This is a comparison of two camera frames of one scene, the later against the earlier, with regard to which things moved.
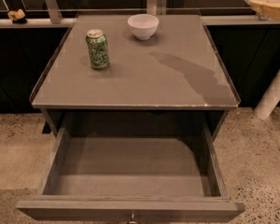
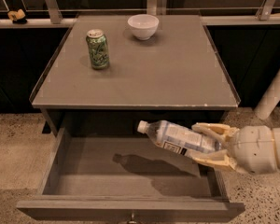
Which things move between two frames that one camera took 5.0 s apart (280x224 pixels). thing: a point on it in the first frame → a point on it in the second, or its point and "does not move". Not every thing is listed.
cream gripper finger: x=275 y=9 → x=217 y=157
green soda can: x=98 y=49 does not move
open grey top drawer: x=133 y=173 does not move
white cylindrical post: x=278 y=87 does not move
